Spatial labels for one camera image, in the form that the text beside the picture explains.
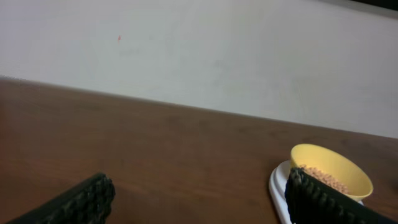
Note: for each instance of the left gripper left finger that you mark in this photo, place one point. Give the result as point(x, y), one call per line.
point(89, 202)

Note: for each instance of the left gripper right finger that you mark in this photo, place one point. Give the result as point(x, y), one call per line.
point(310, 201)

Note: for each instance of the soybeans in yellow bowl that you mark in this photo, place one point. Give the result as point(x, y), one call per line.
point(326, 179)

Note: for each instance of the white digital kitchen scale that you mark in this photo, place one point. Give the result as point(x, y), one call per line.
point(277, 185)

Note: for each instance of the pale yellow bowl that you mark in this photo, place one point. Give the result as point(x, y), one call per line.
point(335, 165)

